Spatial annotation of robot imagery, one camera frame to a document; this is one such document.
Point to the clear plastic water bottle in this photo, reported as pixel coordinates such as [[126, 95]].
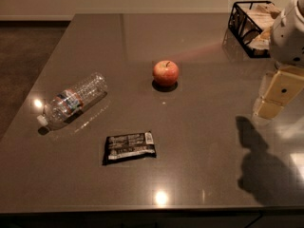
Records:
[[73, 100]]

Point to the black wire basket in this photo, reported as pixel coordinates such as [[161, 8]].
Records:
[[245, 28]]

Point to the red apple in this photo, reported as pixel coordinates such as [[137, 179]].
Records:
[[165, 73]]

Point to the black rxbar chocolate wrapper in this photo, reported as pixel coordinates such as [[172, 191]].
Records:
[[121, 148]]

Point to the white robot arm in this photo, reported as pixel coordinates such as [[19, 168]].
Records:
[[286, 40]]

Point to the white napkins in basket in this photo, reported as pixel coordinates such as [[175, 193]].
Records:
[[264, 16]]

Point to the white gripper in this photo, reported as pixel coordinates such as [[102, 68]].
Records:
[[289, 42]]

